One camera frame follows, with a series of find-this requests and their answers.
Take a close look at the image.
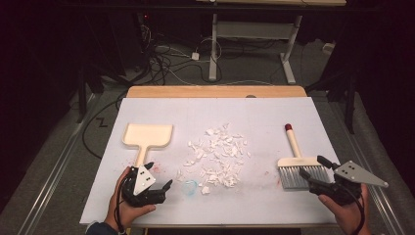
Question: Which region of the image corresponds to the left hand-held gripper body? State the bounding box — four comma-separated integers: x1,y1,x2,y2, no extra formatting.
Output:
121,164,167,208

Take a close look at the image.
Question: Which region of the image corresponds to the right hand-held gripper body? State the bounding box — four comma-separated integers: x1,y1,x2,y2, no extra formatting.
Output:
308,160,390,206

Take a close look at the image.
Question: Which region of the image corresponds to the tangle of floor cables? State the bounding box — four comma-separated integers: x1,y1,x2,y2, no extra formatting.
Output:
136,19,226,86

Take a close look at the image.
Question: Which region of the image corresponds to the wooden table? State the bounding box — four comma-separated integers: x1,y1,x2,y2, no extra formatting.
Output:
87,85,356,229

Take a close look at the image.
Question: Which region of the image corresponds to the person's left hand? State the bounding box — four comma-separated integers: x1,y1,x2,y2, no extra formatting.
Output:
106,166,157,231

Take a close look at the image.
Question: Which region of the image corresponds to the black stand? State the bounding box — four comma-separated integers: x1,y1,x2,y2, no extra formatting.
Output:
72,65,106,124
306,65,358,135

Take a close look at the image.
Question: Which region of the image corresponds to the black floor cable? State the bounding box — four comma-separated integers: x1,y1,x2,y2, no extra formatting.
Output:
81,91,130,161

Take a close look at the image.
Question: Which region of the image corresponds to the person's right hand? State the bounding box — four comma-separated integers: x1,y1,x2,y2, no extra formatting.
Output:
318,184,371,235

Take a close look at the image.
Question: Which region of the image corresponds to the right hand-held gripper black cable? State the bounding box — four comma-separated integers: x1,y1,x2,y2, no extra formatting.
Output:
342,184,366,235

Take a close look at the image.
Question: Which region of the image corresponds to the hand-held gripper black cable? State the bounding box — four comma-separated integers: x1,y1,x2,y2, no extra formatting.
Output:
342,184,366,235
114,167,135,234

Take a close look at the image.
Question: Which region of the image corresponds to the white desk frame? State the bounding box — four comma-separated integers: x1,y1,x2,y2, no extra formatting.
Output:
195,0,347,85

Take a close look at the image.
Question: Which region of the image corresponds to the metal floor rail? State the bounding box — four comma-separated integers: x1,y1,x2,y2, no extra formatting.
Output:
327,99,407,235
16,92,102,235

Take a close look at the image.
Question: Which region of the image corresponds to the cream dustpan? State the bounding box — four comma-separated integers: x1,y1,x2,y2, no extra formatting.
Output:
121,122,174,168

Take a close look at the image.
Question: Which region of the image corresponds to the left hand-held gripper black cable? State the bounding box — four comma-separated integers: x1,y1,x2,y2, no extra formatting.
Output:
114,167,135,234

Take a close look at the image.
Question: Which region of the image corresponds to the small white box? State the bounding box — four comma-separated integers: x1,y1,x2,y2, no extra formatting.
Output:
322,41,337,55

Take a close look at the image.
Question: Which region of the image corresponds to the pile of white paper scraps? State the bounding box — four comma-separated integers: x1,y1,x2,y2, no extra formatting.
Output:
175,122,253,196

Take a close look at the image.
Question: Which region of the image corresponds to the cream brush with red-tipped handle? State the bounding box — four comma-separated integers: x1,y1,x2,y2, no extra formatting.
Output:
277,122,332,190

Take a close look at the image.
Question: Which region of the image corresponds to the white paper sheet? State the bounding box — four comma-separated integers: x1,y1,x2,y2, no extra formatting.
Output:
79,96,366,226

